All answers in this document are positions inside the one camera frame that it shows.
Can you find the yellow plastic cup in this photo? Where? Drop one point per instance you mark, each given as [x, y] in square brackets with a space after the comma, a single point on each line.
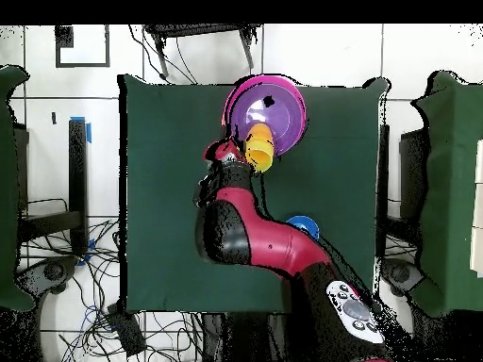
[260, 156]

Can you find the orange plastic cup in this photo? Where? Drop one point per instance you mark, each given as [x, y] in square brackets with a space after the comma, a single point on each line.
[260, 130]

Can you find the large pink plastic bowl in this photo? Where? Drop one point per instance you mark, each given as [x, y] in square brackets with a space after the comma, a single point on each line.
[241, 85]

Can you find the purple plastic bowl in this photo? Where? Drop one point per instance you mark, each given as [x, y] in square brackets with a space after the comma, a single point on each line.
[286, 117]

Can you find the small blue plastic bowl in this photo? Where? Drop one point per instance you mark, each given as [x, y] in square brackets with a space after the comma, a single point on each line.
[307, 223]

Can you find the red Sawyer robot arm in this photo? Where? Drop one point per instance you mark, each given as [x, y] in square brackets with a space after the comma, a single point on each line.
[271, 241]

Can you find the dark green table cloth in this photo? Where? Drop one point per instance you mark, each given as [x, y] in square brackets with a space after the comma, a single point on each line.
[169, 226]

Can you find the black metal stand legs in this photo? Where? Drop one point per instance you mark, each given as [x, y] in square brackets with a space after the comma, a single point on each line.
[196, 29]

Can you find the blue tape strip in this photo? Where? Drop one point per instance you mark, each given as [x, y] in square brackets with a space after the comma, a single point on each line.
[91, 245]
[88, 132]

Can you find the black metal floor stand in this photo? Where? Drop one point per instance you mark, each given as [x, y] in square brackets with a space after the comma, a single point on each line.
[413, 177]
[77, 169]

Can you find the small black floor object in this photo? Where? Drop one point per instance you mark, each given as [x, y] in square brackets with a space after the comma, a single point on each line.
[54, 118]

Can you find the black power box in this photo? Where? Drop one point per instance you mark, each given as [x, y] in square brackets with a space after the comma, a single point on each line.
[126, 330]

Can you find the black office chair base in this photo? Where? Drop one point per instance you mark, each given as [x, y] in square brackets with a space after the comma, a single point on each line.
[400, 273]
[53, 271]

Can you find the green cloth covered table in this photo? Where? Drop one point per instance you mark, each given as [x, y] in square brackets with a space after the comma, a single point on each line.
[7, 188]
[453, 188]

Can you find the black square frame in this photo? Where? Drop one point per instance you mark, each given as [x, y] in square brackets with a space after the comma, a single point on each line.
[64, 37]

